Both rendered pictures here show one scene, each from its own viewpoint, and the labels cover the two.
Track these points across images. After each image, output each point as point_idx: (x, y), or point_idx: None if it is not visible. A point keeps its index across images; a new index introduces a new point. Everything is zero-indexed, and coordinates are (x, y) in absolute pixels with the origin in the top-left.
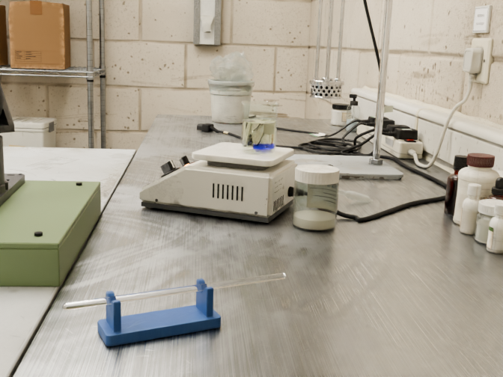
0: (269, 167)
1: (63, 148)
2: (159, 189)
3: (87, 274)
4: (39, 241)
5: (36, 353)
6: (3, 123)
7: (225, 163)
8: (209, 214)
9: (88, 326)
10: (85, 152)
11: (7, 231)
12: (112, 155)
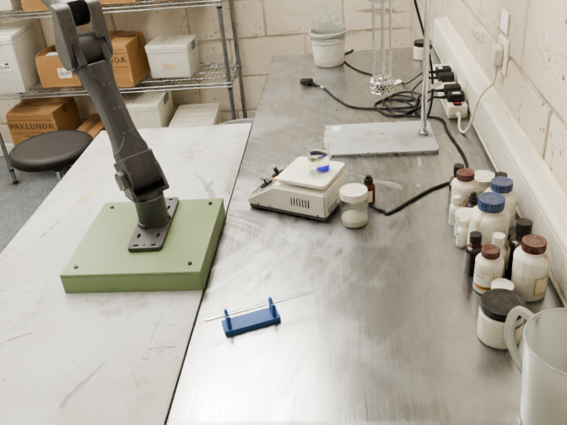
0: None
1: (202, 126)
2: (259, 197)
3: (217, 278)
4: (190, 270)
5: (195, 341)
6: (162, 183)
7: None
8: (290, 213)
9: (218, 321)
10: (216, 131)
11: (174, 260)
12: (234, 133)
